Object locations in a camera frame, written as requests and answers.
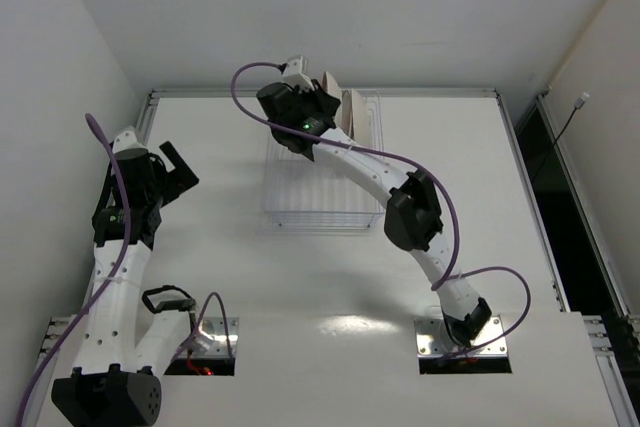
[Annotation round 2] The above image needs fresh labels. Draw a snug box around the orange rimmed flower plate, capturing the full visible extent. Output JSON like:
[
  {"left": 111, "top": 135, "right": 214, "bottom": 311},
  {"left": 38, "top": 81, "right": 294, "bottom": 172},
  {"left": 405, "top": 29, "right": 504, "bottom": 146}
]
[{"left": 351, "top": 89, "right": 373, "bottom": 148}]

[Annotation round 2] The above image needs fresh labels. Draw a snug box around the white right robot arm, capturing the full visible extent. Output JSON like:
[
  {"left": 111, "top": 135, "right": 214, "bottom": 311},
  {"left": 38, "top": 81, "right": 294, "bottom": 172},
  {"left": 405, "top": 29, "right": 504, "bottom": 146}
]
[{"left": 256, "top": 82, "right": 492, "bottom": 347}]

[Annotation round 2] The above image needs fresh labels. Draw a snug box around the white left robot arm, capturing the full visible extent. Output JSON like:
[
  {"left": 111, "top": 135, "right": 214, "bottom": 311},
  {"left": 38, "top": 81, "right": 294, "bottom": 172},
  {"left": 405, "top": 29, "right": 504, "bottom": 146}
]
[{"left": 51, "top": 140, "right": 199, "bottom": 426}]

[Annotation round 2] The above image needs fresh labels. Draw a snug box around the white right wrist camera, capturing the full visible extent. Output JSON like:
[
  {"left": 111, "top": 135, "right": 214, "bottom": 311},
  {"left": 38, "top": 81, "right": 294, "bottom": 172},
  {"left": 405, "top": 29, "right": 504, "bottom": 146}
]
[{"left": 281, "top": 55, "right": 314, "bottom": 92}]

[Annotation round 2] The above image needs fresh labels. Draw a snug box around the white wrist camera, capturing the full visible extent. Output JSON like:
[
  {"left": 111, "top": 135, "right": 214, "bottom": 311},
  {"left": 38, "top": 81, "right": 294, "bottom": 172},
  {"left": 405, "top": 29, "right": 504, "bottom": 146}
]
[
  {"left": 281, "top": 55, "right": 314, "bottom": 92},
  {"left": 112, "top": 126, "right": 144, "bottom": 154}
]

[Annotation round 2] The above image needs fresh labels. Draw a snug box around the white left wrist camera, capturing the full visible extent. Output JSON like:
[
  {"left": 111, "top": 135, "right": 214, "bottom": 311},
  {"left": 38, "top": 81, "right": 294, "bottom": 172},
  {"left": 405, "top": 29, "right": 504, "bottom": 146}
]
[{"left": 112, "top": 126, "right": 144, "bottom": 154}]

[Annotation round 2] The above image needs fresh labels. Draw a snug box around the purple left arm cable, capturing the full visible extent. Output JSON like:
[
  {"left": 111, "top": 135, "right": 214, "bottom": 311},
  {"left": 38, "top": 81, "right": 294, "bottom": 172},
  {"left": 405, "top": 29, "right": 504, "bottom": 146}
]
[{"left": 13, "top": 113, "right": 236, "bottom": 427}]

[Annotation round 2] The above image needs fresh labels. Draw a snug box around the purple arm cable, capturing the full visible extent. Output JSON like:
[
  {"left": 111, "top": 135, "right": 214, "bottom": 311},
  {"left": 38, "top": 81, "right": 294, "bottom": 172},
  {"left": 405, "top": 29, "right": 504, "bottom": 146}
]
[
  {"left": 230, "top": 61, "right": 532, "bottom": 362},
  {"left": 13, "top": 113, "right": 236, "bottom": 427}
]

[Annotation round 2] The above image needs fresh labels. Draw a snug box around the white wire dish rack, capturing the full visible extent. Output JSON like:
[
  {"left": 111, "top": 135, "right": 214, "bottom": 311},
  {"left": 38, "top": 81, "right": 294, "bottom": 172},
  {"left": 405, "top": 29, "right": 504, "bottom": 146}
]
[{"left": 259, "top": 88, "right": 390, "bottom": 234}]

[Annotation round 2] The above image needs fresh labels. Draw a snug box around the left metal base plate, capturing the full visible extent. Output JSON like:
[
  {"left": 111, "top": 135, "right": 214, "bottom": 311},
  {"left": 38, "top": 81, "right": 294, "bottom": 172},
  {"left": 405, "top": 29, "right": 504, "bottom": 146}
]
[{"left": 38, "top": 316, "right": 239, "bottom": 360}]

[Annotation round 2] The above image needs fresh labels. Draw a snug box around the metal base plate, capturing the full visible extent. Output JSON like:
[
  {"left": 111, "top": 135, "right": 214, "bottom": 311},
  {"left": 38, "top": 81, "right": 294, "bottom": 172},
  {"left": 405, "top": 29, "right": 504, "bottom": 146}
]
[
  {"left": 38, "top": 316, "right": 239, "bottom": 360},
  {"left": 414, "top": 316, "right": 508, "bottom": 360}
]

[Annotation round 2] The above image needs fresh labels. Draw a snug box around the aluminium table frame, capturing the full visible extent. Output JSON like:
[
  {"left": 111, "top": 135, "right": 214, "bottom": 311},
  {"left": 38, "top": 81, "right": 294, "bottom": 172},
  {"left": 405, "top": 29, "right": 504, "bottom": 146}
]
[{"left": 14, "top": 86, "right": 640, "bottom": 427}]

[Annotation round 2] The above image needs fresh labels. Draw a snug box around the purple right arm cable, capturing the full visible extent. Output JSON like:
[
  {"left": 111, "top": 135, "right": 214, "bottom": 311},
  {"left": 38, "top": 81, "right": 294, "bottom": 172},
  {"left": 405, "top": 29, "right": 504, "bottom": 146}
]
[{"left": 230, "top": 61, "right": 532, "bottom": 362}]

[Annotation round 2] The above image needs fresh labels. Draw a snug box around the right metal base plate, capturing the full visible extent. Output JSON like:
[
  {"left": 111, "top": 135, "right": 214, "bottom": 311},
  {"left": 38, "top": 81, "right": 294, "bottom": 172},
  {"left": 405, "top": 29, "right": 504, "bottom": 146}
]
[{"left": 414, "top": 316, "right": 508, "bottom": 360}]

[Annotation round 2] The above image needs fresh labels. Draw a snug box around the black wall cable white plug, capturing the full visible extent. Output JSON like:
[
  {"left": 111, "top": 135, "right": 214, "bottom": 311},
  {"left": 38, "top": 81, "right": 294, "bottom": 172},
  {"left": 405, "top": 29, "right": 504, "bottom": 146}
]
[{"left": 531, "top": 92, "right": 590, "bottom": 184}]

